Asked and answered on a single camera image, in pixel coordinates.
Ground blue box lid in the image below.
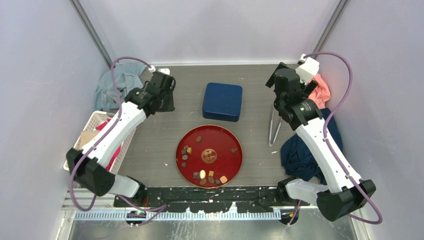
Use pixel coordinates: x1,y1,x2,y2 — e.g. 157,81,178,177
202,82,243,122

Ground metal tongs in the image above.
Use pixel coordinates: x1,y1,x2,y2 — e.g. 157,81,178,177
267,109,283,147

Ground red round tray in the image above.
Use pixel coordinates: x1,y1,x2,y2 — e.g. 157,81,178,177
175,124,244,189

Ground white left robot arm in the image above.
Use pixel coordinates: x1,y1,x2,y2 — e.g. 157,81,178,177
66,68,176,207

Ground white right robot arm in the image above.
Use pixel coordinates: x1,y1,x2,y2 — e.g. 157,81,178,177
265,62,376,222

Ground white oval chocolate bottom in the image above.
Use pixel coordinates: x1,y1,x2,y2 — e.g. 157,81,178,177
199,169,206,179

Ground caramel cube chocolate bottom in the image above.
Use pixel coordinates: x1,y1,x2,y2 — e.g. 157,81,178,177
219,175,228,184

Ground pink cloth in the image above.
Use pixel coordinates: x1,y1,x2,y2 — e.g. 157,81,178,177
308,73,331,109

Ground light blue cloth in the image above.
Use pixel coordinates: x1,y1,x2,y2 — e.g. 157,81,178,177
93,62,146,112

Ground dark navy cloth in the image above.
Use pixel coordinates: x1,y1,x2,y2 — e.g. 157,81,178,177
280,108,343,185

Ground magenta cloth in basket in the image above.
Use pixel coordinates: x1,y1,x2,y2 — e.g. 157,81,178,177
94,117,122,171

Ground tan cloth in basket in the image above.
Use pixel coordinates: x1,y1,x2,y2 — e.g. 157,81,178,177
78,130,100,149

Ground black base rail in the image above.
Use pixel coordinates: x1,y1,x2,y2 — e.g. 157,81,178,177
132,186,297,214

